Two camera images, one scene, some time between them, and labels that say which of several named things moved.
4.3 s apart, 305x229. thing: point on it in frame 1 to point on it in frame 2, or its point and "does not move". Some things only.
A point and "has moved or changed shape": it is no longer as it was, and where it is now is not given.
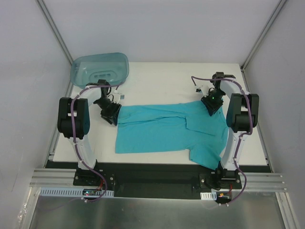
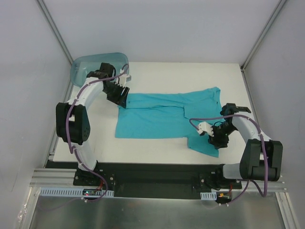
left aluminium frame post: x=47 y=15 does not move
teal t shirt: x=170 y=126 has moved or changed shape
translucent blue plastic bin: x=114 y=67 does not move
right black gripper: x=212 y=104 to x=219 y=137
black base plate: x=154 y=181 does not move
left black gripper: x=112 y=112 to x=116 y=91
